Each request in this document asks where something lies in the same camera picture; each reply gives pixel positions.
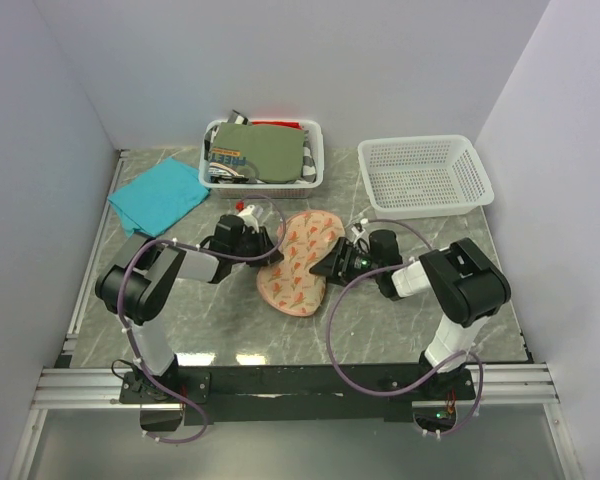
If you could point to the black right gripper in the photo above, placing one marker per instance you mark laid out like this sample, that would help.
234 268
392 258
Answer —
330 266

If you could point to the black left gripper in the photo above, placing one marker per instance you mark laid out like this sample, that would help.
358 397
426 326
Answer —
271 257

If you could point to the floral pink bra laundry bag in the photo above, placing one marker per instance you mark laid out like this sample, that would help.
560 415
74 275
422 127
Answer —
289 286

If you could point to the white clothes basket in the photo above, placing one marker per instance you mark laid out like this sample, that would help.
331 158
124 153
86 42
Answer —
276 191

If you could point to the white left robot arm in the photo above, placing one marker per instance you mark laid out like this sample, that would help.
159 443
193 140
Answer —
138 281

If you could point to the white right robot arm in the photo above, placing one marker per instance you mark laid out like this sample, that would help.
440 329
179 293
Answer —
468 286

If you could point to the teal folded cloth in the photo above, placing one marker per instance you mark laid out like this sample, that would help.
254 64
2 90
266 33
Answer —
158 198

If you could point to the black grey striped garment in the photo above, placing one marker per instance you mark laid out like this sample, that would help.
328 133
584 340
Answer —
308 172

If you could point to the green printed t-shirt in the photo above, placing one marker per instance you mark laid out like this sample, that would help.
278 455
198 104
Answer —
256 153

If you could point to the white empty mesh basket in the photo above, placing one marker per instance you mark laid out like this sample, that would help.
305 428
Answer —
423 176

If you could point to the red garment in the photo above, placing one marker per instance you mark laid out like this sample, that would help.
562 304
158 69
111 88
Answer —
279 123

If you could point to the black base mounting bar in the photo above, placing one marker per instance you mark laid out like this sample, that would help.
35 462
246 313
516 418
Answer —
284 393

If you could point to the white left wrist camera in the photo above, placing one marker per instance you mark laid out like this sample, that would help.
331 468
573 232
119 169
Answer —
249 214

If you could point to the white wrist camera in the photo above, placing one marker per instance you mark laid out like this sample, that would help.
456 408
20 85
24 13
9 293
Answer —
249 214
358 230

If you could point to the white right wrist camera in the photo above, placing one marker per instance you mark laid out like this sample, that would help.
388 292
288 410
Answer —
358 230

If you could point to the aluminium rail frame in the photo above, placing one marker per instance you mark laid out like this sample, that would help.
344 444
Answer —
511 429

